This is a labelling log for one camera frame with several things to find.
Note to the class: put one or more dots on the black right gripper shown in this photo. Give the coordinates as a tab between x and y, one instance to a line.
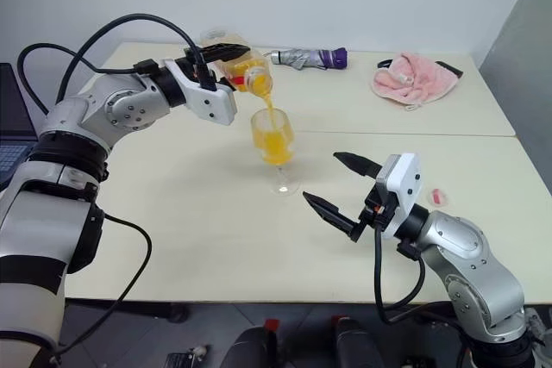
371	206

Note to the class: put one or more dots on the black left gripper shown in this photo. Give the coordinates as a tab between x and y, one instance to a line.
192	62

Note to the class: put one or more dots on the clear bottle with orange drink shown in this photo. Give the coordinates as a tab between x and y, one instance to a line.
241	67

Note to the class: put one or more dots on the pink bottle cap red stripe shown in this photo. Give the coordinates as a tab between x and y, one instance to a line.
437	197

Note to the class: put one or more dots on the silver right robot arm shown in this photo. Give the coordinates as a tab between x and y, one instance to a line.
470	251

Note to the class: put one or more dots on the clear wine glass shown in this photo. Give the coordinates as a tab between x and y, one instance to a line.
276	148

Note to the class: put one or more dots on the folded grey purple umbrella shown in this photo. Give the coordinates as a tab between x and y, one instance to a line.
310	58

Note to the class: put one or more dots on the pink towel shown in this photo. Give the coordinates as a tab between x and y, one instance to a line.
414	79

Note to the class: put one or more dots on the dark rounded shape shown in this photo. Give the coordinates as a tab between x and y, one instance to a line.
355	344
254	348

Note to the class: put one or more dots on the black caster wheel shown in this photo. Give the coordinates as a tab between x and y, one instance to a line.
179	313

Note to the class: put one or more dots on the dark laptop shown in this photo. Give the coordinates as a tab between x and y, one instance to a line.
8	126

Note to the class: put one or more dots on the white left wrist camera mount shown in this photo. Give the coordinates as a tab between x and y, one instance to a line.
211	103

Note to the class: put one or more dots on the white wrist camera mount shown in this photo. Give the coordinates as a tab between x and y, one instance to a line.
211	103
405	182

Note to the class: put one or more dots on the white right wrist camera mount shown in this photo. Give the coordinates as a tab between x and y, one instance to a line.
405	182

